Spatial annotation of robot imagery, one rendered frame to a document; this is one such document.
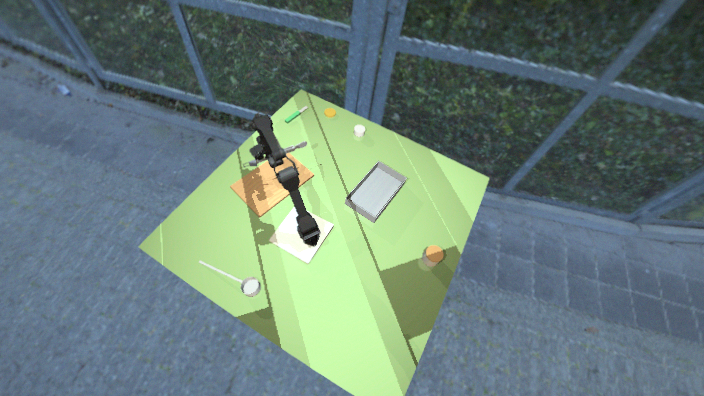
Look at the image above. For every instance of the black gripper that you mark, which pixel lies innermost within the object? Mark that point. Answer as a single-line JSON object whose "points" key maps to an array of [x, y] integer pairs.
{"points": [[269, 157]]}

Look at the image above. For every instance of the grey cylinder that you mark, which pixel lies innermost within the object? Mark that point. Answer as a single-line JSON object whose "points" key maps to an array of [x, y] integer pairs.
{"points": [[359, 130]]}

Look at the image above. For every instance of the grey rectangular roasting tin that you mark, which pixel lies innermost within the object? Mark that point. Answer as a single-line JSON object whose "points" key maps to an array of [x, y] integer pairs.
{"points": [[375, 191]]}

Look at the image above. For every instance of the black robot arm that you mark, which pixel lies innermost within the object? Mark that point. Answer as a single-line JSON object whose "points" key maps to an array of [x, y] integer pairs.
{"points": [[307, 227]]}

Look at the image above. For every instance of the light wooden board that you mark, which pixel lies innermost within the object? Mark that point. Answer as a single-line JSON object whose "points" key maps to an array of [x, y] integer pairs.
{"points": [[260, 190]]}

